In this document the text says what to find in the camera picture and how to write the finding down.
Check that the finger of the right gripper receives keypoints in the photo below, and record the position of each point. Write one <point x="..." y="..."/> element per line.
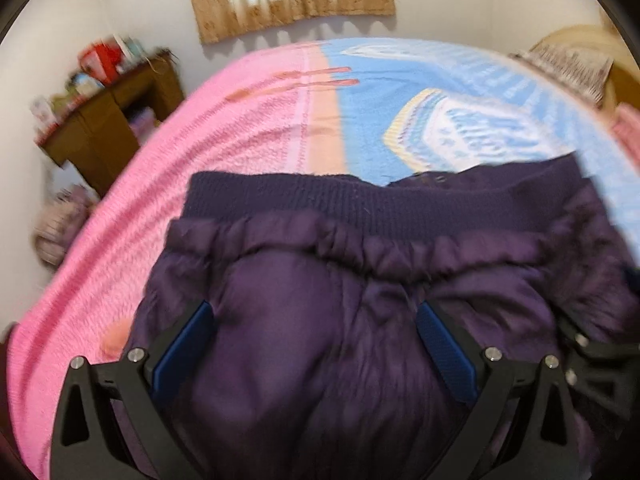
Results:
<point x="605" y="374"/>

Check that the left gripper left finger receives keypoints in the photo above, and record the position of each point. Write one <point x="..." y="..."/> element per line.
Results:
<point x="87" y="442"/>

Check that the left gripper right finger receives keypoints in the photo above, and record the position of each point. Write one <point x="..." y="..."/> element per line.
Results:
<point x="521" y="424"/>

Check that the purple puffer jacket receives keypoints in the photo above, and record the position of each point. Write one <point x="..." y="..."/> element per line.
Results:
<point x="317" y="370"/>

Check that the folded pink blanket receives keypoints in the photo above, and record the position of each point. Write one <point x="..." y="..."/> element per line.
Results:
<point x="626" y="128"/>

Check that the cream wooden headboard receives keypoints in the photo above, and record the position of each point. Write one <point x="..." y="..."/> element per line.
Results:
<point x="622" y="85"/>

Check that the patterned grey pillow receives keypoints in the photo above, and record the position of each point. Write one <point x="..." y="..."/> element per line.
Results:
<point x="582" y="71"/>

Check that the brown wooden desk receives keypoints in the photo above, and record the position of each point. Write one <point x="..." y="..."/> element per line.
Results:
<point x="96" y="136"/>

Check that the pink and blue bedspread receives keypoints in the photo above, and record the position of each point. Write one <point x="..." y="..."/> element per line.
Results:
<point x="379" y="109"/>

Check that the red box on desk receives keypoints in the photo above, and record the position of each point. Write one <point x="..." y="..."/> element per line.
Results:
<point x="100" y="61"/>

